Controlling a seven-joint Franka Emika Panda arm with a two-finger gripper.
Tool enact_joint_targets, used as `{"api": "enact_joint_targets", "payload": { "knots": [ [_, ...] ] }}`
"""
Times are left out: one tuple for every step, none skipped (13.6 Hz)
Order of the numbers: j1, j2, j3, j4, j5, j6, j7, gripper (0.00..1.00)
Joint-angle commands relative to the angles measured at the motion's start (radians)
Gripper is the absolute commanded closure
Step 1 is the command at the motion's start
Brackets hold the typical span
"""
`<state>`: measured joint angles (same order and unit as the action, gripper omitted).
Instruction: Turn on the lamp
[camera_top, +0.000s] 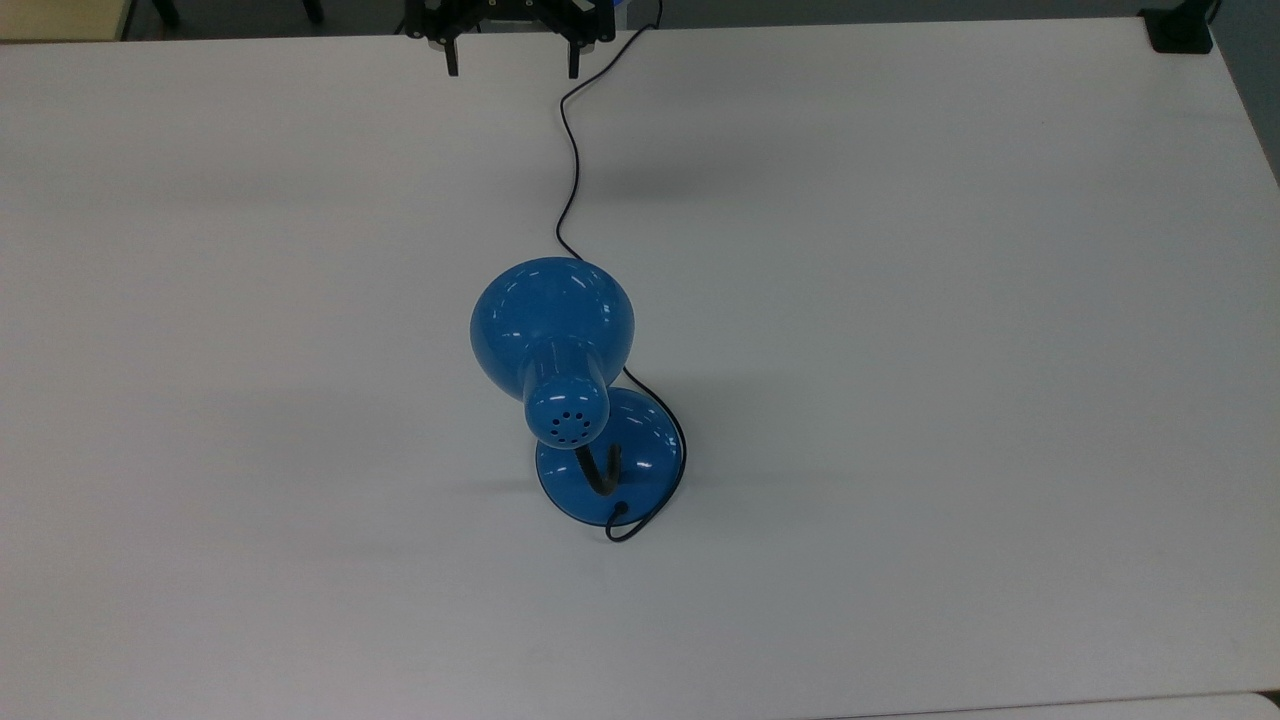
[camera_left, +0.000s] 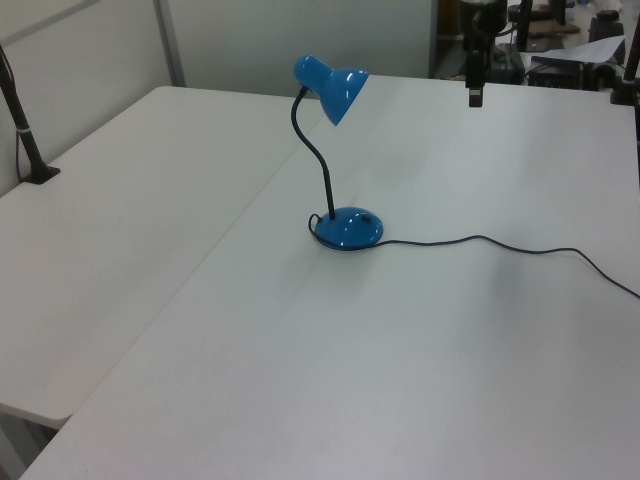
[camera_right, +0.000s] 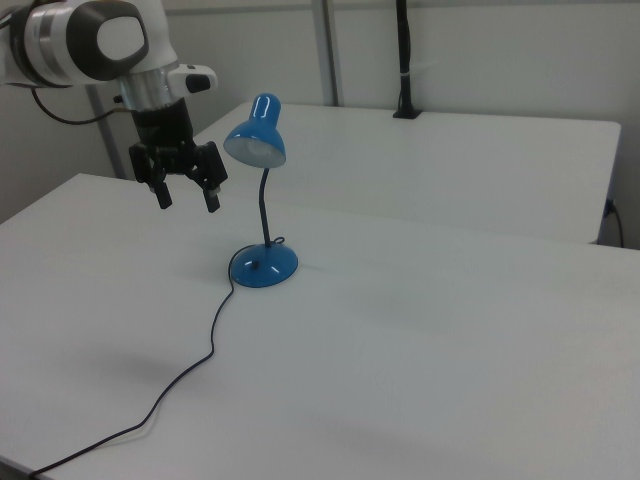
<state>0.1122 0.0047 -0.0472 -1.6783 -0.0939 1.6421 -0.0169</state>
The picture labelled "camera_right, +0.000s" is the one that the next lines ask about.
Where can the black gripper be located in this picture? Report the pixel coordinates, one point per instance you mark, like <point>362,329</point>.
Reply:
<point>162,127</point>

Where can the blue gooseneck desk lamp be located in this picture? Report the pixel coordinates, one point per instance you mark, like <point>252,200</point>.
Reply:
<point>265,265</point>

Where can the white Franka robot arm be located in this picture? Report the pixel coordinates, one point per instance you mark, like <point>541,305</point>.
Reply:
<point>50,40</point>

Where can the grey partition frame post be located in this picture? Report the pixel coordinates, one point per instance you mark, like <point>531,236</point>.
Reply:
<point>327,50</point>

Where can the black camera pole, white band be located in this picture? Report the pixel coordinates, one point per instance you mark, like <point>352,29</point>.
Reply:
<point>404,50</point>

